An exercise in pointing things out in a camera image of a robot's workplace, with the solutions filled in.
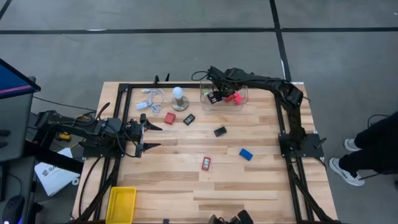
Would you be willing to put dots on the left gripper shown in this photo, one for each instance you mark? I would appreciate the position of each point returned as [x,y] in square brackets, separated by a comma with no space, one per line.
[135,130]

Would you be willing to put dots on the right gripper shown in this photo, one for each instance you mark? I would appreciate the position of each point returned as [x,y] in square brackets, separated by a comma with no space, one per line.
[222,77]

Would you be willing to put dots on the black small device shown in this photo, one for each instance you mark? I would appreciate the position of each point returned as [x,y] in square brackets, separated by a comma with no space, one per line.
[214,101]

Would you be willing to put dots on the green white charger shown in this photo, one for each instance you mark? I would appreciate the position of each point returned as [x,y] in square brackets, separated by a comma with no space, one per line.
[205,91]

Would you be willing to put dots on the pink charger block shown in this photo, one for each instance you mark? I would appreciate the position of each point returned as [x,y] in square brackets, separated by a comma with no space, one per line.
[238,99]

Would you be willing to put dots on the red charger block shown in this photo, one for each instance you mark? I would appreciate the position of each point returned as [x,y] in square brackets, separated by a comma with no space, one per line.
[169,118]

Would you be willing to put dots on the black rectangular device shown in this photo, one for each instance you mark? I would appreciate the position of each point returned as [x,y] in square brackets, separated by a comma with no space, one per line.
[220,131]

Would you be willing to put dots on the black digital clock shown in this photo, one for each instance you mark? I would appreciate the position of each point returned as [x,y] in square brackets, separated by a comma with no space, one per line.
[189,119]

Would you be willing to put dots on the blue box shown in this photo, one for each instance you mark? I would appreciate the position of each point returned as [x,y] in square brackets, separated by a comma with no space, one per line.
[245,154]

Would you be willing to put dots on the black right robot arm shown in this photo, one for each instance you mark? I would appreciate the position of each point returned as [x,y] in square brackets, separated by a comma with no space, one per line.
[295,124]

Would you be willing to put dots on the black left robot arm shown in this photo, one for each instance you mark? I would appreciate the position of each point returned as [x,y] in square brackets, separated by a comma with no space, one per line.
[77,127]

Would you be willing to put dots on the clear plastic bin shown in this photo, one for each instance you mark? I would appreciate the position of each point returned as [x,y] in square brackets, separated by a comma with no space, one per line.
[224,107]

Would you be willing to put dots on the white bulb on wooden base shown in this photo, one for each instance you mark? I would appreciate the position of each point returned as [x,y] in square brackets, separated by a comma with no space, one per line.
[178,93]

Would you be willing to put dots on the black clamp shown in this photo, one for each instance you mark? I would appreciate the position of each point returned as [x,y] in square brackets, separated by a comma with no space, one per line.
[157,79]
[167,77]
[166,221]

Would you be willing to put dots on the yellow plastic basket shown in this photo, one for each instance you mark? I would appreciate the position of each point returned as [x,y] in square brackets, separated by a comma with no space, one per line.
[121,205]

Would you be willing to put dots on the yellow black tool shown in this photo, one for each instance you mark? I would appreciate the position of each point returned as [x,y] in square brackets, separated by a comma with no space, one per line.
[63,136]

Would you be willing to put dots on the white paper sheet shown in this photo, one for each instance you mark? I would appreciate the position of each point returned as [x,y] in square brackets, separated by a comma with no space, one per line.
[53,180]

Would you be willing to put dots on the white shoe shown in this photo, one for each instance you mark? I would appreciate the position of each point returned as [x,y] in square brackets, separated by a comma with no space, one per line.
[351,144]
[346,174]

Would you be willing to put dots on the blue screen monitor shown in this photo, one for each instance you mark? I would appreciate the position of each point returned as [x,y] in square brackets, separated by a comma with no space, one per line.
[12,81]

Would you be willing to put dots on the black computer mouse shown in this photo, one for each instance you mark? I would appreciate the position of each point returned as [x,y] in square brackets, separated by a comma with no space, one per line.
[12,208]

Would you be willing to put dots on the person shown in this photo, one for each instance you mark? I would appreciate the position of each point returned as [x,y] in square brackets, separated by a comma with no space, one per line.
[373,146]

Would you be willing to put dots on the black aluminium frame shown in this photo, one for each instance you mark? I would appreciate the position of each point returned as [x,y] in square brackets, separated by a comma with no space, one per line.
[155,85]

